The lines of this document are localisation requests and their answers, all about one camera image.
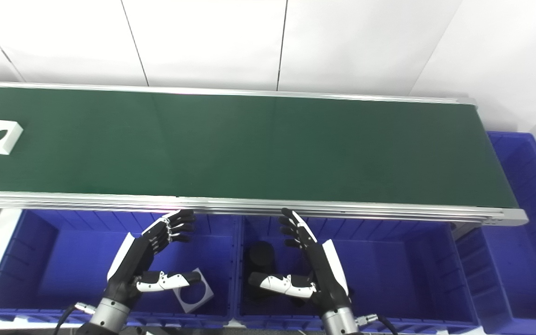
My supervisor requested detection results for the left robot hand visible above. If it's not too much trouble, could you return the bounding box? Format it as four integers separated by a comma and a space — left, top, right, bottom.
105, 209, 202, 310

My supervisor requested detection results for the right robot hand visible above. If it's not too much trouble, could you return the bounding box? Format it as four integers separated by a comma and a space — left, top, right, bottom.
248, 208, 352, 313

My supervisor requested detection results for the black cylinder part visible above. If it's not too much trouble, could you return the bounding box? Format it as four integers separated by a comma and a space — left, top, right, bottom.
248, 241, 278, 304

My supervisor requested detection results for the blue plastic bin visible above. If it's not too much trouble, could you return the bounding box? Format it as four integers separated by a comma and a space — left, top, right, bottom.
233, 215, 480, 334
454, 131, 536, 335
0, 209, 241, 327

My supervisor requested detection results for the green conveyor belt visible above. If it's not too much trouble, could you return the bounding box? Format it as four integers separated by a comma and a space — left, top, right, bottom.
0, 86, 520, 208
0, 70, 529, 228

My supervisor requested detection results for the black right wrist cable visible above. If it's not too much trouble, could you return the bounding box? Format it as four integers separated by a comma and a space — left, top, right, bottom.
355, 314, 399, 335

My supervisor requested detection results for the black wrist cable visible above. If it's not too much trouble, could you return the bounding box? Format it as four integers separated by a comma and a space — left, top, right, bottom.
53, 302, 97, 335
355, 314, 399, 335

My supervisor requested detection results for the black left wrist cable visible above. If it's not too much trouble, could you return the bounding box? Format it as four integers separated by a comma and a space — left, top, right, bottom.
53, 302, 97, 335

